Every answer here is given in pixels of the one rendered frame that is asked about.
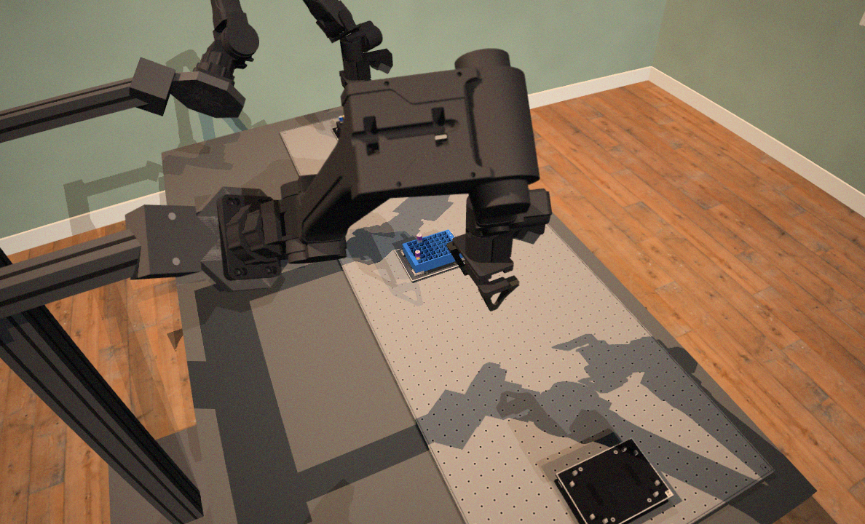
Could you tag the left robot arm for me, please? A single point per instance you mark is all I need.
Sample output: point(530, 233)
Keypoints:
point(239, 40)

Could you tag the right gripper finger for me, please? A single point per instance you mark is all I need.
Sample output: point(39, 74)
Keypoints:
point(455, 253)
point(513, 284)

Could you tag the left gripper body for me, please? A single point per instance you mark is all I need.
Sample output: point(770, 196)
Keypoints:
point(351, 72)

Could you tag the blue grid tube rack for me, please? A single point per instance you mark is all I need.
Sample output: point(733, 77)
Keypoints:
point(433, 250)

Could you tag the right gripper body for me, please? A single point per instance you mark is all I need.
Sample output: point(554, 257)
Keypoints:
point(477, 253)

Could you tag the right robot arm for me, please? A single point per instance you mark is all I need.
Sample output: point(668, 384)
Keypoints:
point(387, 149)

